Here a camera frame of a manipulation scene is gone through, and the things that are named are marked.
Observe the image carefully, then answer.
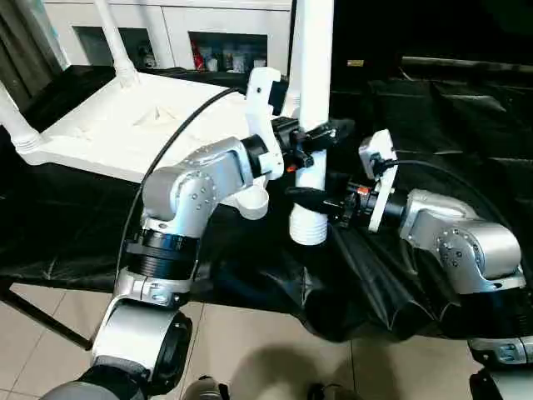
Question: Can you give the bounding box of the white plastic table leg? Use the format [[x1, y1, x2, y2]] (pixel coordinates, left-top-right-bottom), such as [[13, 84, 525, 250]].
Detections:
[[286, 0, 303, 118], [0, 79, 42, 156], [288, 0, 336, 248], [93, 0, 142, 89]]

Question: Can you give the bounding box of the white plastic table top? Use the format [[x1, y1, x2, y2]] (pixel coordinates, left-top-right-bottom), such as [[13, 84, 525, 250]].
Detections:
[[15, 70, 289, 222]]

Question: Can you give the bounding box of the white glass door cabinet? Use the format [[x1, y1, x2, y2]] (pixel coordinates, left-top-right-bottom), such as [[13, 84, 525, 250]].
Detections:
[[40, 0, 295, 76]]

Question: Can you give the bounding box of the black right robot foot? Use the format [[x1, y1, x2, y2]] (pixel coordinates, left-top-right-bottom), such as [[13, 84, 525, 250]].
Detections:
[[306, 382, 364, 400]]

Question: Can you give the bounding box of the black robot foot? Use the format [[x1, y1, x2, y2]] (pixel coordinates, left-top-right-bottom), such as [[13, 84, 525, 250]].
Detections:
[[182, 377, 231, 400], [306, 382, 364, 400]]

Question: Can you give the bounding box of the black left robot foot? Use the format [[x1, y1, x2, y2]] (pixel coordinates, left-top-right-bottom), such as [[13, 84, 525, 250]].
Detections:
[[182, 377, 231, 400]]

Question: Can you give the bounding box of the black table mat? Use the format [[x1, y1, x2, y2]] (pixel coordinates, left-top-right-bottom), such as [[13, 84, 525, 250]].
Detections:
[[0, 65, 533, 343]]

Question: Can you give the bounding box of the light blue background object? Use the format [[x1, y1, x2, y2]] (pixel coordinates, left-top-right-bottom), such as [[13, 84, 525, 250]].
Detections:
[[35, 0, 71, 69]]

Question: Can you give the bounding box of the grey curtain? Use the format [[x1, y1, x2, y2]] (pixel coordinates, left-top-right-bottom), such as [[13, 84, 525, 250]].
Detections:
[[0, 0, 63, 101]]

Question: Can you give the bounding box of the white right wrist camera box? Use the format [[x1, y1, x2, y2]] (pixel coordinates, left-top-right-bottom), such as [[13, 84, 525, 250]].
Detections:
[[357, 128, 400, 235]]

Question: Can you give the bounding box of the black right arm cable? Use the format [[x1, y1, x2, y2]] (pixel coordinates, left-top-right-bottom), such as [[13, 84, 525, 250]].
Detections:
[[379, 157, 502, 219]]

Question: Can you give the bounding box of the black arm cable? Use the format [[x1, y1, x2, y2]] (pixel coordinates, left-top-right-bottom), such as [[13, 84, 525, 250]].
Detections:
[[115, 83, 251, 278], [379, 157, 502, 219]]

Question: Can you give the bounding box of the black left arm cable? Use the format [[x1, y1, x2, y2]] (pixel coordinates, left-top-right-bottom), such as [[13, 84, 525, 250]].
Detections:
[[115, 83, 251, 278]]

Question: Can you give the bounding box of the black metal table frame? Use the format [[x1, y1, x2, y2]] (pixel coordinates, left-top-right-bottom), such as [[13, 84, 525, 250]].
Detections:
[[0, 282, 94, 352]]

